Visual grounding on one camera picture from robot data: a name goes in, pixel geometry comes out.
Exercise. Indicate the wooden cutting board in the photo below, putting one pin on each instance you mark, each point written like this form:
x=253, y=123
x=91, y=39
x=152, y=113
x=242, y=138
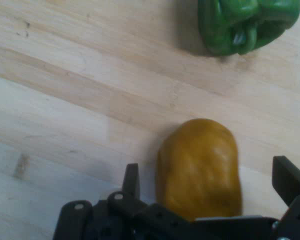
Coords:
x=90, y=100

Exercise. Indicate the yellow-brown potato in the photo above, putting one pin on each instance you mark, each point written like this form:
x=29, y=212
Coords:
x=200, y=170

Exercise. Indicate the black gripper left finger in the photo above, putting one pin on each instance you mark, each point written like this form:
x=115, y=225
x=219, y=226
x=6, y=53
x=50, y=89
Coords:
x=130, y=182

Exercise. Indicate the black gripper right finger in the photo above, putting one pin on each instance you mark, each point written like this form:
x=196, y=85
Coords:
x=287, y=182

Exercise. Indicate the green bell pepper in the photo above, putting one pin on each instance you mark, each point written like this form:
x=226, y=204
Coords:
x=247, y=25

